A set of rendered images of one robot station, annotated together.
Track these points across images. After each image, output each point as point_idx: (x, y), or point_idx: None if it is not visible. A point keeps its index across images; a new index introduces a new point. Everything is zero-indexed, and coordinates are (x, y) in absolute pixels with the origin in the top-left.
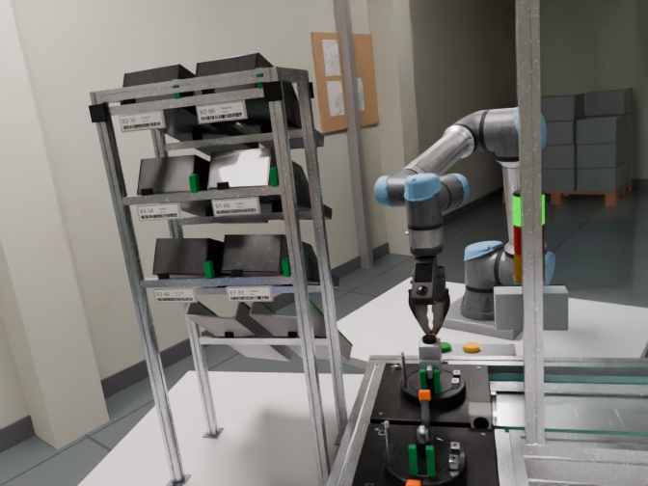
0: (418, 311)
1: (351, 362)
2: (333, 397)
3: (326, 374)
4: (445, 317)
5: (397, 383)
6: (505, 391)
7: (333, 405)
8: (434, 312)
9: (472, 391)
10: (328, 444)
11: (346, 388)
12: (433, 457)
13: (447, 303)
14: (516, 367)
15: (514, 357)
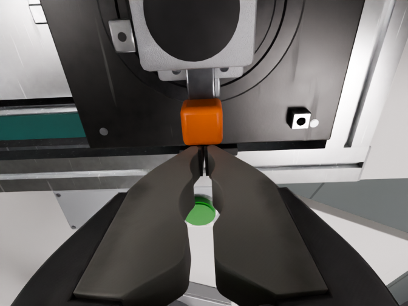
0: (282, 224)
1: (351, 216)
2: (404, 107)
3: (405, 175)
4: (212, 303)
5: (304, 33)
6: (69, 102)
7: (407, 81)
8: (169, 220)
9: (90, 8)
10: None
11: (373, 139)
12: None
13: (39, 290)
14: (43, 155)
15: (54, 187)
